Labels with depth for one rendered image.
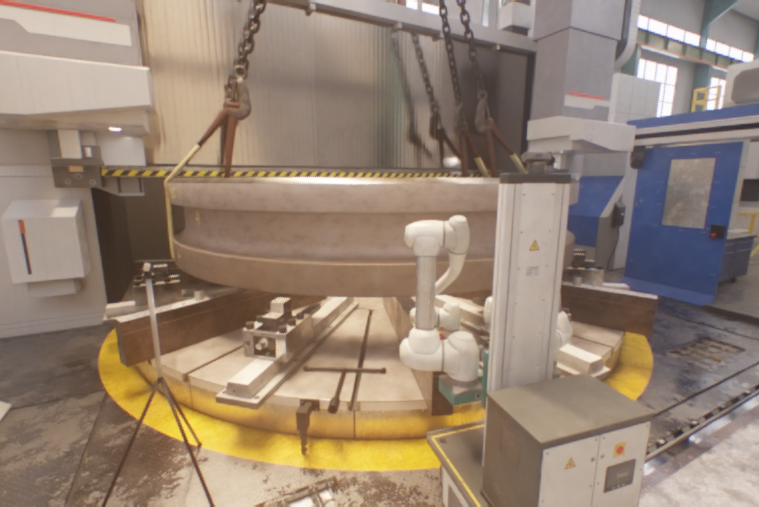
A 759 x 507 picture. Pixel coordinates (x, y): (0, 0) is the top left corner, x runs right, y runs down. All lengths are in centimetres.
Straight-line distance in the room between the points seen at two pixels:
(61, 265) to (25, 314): 87
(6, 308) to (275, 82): 413
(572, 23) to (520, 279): 538
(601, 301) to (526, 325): 247
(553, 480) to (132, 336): 302
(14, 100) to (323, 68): 359
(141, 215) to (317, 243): 551
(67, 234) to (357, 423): 379
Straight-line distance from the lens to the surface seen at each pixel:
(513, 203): 173
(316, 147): 571
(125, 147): 454
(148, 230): 820
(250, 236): 340
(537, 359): 204
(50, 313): 588
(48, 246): 530
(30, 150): 467
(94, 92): 362
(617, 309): 434
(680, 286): 724
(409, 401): 269
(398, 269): 288
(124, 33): 413
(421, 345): 190
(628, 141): 709
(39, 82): 368
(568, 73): 668
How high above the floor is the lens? 175
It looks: 11 degrees down
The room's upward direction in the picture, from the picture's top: straight up
